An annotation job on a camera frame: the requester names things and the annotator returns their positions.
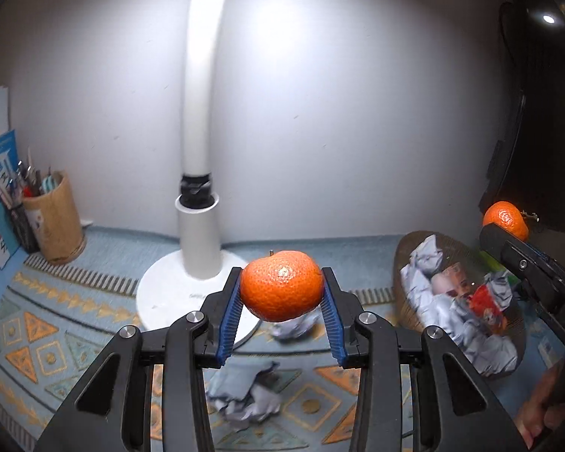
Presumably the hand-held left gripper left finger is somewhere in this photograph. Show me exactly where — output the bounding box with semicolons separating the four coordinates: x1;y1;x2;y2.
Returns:
35;266;244;452

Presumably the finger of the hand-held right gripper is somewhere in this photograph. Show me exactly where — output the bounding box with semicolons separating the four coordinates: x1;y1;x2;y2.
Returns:
480;223;554;312

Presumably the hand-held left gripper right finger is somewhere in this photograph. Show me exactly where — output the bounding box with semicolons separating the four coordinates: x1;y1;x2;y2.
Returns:
321;266;528;452

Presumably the orange mandarin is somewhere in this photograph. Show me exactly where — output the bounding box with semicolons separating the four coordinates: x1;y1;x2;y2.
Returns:
482;200;530;242
240;250;325;322

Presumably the brown woven bowl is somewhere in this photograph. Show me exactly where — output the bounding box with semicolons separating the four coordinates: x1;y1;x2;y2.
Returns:
392;230;529;380

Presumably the person's right hand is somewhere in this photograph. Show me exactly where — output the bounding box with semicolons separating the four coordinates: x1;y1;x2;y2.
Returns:
515;366;565;451

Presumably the crumpled paper ball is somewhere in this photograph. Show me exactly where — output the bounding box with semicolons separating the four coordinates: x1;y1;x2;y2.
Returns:
269;313;319;342
206;362;284;430

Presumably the black monitor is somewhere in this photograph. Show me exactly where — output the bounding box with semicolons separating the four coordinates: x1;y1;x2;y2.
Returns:
479;0;565;235

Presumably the white desk lamp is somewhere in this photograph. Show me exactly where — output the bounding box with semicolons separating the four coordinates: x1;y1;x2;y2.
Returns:
136;0;261;341

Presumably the blue patterned table mat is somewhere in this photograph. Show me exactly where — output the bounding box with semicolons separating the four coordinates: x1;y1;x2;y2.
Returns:
0;225;565;452

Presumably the wooden pen holder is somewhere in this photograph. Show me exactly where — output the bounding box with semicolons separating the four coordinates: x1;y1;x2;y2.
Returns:
23;170;87;265

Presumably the black mesh pen holder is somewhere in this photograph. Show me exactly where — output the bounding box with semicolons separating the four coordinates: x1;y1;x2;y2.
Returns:
7;200;41;254

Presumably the bunch of pens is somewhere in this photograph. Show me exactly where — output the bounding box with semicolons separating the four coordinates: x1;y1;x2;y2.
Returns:
0;160;29;209
26;148;65;199

